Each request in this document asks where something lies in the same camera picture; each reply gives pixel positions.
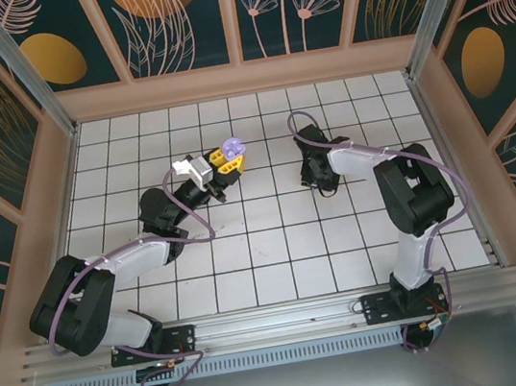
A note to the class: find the purple earbud charging case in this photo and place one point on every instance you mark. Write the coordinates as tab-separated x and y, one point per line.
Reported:
231	146

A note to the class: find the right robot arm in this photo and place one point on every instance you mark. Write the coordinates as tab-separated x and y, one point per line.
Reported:
413	194

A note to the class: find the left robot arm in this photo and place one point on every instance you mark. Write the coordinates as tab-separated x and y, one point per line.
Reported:
81	307

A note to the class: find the green circuit board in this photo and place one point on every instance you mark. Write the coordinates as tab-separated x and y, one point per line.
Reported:
435	323

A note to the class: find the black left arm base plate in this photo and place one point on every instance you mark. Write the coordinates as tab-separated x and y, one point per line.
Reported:
182	337

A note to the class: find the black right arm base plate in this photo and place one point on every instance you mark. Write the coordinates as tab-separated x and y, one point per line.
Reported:
377	308

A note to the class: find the aluminium mounting rail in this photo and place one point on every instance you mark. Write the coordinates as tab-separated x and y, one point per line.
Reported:
277	321

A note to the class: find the aluminium corner post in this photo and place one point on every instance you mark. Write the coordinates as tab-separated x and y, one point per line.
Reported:
26	72
443	5

